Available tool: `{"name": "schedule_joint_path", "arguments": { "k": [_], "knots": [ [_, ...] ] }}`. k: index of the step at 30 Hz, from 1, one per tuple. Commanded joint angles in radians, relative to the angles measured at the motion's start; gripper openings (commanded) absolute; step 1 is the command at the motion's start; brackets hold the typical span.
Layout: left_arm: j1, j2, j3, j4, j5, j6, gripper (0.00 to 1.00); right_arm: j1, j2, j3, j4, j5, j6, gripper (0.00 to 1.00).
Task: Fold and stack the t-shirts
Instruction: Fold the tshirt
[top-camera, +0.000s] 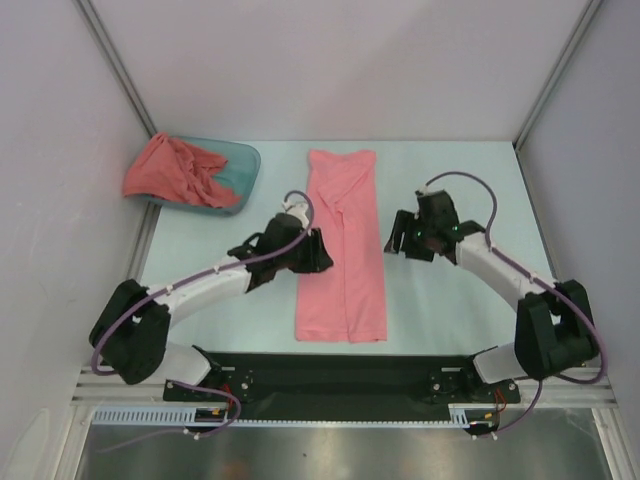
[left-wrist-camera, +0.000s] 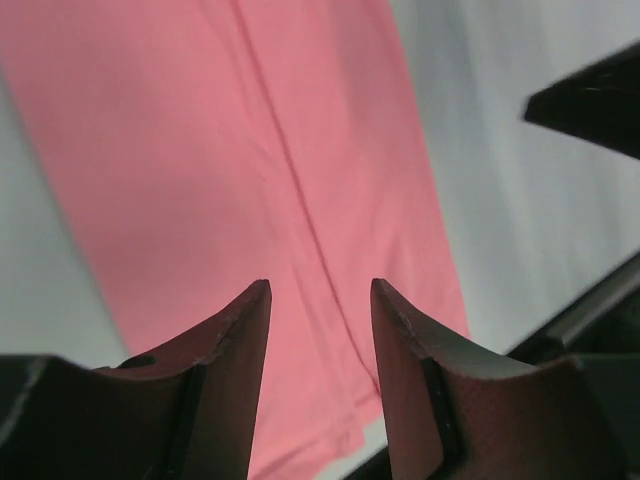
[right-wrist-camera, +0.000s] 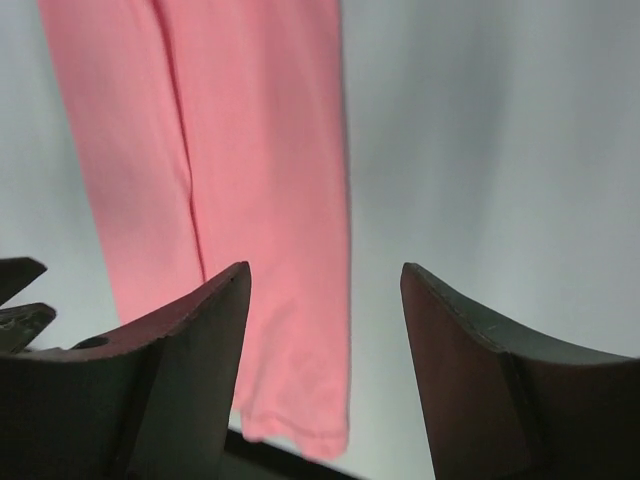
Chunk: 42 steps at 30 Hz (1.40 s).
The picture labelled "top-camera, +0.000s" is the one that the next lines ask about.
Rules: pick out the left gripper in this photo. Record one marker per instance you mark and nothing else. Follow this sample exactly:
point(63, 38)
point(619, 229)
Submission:
point(317, 257)

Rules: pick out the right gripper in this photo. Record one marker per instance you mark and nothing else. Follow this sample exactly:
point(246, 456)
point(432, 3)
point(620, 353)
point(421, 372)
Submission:
point(405, 222)

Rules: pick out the light pink t shirt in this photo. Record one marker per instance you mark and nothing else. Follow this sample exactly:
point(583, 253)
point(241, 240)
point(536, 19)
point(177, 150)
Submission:
point(347, 302)

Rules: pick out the teal plastic bin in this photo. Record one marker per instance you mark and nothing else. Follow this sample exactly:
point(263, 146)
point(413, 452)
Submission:
point(240, 174)

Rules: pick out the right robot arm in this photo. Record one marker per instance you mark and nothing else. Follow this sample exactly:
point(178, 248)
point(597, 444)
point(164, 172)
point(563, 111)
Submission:
point(554, 329)

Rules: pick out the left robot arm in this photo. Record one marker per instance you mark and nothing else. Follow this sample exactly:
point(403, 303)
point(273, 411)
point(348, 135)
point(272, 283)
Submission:
point(131, 336)

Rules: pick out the salmon red t shirt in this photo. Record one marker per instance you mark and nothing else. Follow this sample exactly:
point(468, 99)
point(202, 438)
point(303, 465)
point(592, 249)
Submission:
point(171, 169)

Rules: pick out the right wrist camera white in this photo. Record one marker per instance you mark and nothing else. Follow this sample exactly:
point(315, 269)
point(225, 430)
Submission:
point(426, 190)

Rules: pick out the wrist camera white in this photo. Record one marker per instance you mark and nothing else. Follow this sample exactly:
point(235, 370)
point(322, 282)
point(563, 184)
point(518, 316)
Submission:
point(426, 190)
point(299, 210)

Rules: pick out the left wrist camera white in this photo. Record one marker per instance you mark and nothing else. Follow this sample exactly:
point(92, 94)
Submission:
point(299, 210)

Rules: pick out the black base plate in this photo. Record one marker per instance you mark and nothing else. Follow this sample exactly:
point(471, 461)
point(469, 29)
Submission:
point(348, 388)

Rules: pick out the aluminium front rail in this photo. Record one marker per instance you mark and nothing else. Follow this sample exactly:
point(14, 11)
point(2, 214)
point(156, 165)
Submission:
point(93, 390)

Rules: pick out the right aluminium corner post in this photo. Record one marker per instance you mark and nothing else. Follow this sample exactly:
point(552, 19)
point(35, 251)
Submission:
point(560, 67)

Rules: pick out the aluminium corner post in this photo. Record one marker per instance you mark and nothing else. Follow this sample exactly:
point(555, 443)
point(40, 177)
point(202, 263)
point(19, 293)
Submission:
point(560, 67)
point(114, 62)

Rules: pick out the left aluminium corner post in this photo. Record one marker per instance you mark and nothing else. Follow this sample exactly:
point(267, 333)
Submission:
point(114, 62)

